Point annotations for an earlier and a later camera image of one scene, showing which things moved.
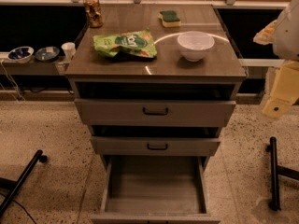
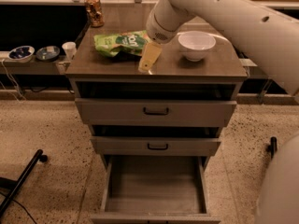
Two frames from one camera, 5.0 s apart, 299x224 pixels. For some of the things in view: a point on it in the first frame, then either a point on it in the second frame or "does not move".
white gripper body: [287, 36] → [156, 31]
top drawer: [155, 112] does not move
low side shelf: [34, 66] does not move
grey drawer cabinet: [154, 86] does not move
